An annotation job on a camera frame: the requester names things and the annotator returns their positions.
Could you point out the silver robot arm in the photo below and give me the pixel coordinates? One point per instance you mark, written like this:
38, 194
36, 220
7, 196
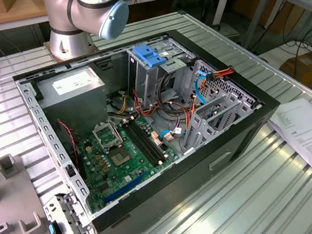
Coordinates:
63, 16

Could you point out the metal disk bay cage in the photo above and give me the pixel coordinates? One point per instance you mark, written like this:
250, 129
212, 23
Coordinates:
195, 129

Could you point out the black RAM slot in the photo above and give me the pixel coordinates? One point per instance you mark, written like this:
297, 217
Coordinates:
149, 141
153, 140

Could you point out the grey metal drive cage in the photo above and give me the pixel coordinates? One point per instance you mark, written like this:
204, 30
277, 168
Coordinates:
142, 78

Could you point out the CPU socket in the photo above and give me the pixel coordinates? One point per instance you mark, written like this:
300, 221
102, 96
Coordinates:
121, 157

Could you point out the black open PC case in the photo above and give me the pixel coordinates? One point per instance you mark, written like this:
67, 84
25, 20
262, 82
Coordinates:
183, 188

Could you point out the blue expansion slot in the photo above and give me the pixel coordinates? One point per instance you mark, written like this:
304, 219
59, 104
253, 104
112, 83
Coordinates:
125, 187

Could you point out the green motherboard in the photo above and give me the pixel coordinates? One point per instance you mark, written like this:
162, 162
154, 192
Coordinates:
99, 171

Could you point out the grey power supply unit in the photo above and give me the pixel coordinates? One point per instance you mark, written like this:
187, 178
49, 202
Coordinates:
76, 107

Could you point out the black plastic power supply clip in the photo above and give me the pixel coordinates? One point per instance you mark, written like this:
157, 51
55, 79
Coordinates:
38, 91

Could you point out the white printed paper sheets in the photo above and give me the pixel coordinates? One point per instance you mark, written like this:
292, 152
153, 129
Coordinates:
307, 136

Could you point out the blue black retainer latch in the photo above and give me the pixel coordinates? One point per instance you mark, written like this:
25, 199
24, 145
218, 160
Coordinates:
54, 230

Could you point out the grey parts rack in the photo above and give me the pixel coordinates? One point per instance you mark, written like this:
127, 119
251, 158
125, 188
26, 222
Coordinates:
13, 201

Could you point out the small cardboard box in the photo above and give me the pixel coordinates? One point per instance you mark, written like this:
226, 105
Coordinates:
13, 3

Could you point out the blue plastic drive bracket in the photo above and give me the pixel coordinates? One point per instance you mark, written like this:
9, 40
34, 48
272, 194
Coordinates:
147, 55

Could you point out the metal expansion card retainer bracket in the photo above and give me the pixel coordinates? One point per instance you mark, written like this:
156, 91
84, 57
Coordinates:
72, 222

